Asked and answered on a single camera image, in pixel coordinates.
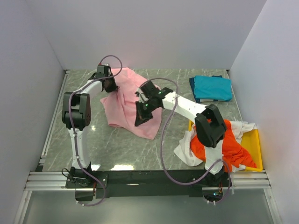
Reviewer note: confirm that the black base beam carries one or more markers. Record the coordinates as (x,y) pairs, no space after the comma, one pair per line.
(138,183)

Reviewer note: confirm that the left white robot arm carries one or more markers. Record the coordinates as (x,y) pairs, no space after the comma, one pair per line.
(76,113)

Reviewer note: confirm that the pink t shirt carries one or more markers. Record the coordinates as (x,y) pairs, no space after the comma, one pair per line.
(120,108)

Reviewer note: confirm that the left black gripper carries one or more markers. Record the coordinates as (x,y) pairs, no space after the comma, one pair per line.
(114,88)

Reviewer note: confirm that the folded teal t shirt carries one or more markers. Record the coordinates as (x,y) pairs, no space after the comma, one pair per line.
(211,88)

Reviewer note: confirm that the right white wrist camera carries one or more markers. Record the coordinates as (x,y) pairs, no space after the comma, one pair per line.
(141,96)

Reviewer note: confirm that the white t shirt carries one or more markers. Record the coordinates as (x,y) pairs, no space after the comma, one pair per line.
(192,152)

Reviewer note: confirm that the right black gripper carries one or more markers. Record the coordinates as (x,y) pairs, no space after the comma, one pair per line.
(141,117)

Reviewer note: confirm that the yellow plastic bin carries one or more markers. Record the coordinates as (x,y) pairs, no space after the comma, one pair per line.
(250,141)

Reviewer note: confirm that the orange t shirt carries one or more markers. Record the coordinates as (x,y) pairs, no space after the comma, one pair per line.
(233,153)

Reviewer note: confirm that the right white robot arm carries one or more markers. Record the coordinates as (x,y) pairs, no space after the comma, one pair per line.
(210,126)

